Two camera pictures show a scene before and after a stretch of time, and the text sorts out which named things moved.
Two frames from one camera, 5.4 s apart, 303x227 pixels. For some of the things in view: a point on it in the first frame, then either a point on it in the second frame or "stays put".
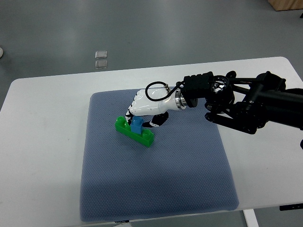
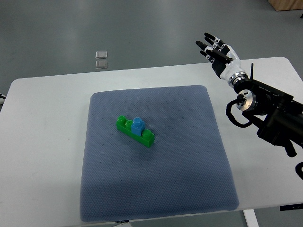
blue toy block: (136, 125) stays put
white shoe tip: (1, 52) → (2, 98)
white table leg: (250, 218) stays put
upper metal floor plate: (101, 54) stays put
